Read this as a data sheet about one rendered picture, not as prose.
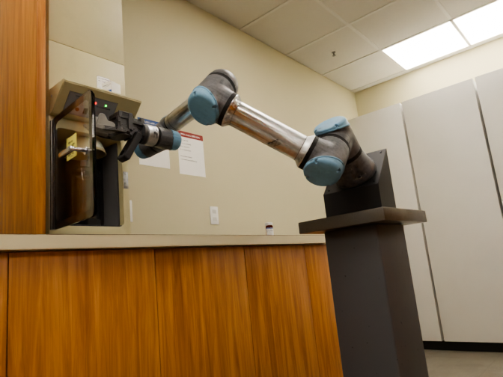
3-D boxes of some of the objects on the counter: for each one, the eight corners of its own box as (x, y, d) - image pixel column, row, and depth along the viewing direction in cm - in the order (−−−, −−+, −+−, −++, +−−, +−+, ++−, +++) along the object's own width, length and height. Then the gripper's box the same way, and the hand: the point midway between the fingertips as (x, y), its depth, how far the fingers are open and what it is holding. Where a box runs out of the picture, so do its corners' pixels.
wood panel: (-20, 258, 161) (-10, -57, 188) (-11, 257, 163) (-3, -53, 190) (36, 242, 130) (37, -131, 157) (46, 242, 132) (45, -126, 159)
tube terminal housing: (18, 253, 157) (20, 64, 172) (99, 251, 181) (94, 86, 196) (48, 245, 141) (48, 39, 156) (132, 244, 166) (124, 65, 181)
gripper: (134, 124, 152) (78, 111, 136) (149, 116, 146) (92, 102, 130) (135, 146, 150) (78, 136, 134) (150, 140, 144) (93, 128, 128)
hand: (89, 128), depth 132 cm, fingers closed
